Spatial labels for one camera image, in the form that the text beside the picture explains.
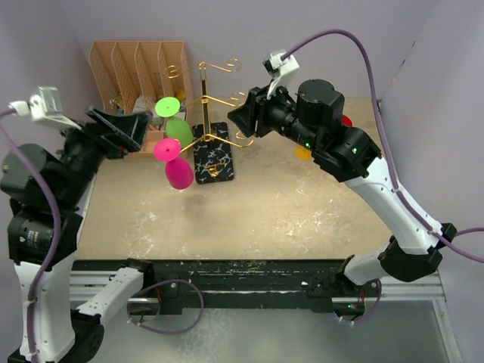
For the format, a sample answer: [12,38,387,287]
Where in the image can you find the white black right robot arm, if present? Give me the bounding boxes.
[228,79,457,296]

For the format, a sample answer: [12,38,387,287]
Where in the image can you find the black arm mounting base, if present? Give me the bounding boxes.
[71,259,379,315]

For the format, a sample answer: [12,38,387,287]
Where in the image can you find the peach plastic file organizer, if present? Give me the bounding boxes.
[88,40,196,159]

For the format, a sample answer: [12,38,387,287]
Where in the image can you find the aluminium frame rail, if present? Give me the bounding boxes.
[67,98,462,363]

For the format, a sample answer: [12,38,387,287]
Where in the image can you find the green plastic wine glass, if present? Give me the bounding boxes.
[154,97,194,149]

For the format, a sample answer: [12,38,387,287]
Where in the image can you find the pink plastic wine glass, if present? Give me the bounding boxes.
[153,138,194,190]

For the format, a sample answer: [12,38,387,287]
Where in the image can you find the yellow plastic wine glass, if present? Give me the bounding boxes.
[294,146,312,161]

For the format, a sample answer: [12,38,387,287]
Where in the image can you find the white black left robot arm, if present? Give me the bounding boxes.
[1,107,156,362]

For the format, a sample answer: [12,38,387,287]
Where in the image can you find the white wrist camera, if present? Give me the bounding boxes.
[8,86,82,132]
[263,49,299,100]

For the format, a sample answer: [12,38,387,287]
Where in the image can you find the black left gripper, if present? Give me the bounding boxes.
[57,103,153,205]

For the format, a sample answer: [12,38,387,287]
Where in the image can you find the gold wire wine glass rack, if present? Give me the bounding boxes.
[185,58,254,185]

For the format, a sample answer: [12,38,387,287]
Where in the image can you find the papers in organizer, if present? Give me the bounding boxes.
[109,90,186,133]

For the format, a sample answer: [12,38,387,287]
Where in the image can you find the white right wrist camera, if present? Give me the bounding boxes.
[263,49,299,100]

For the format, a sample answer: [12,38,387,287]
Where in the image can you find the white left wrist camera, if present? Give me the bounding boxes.
[8,86,82,132]

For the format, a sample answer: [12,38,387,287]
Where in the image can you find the red plastic wine glass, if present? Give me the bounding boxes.
[342,115,353,127]

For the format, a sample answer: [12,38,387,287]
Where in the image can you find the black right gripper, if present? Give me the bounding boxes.
[228,77,321,153]

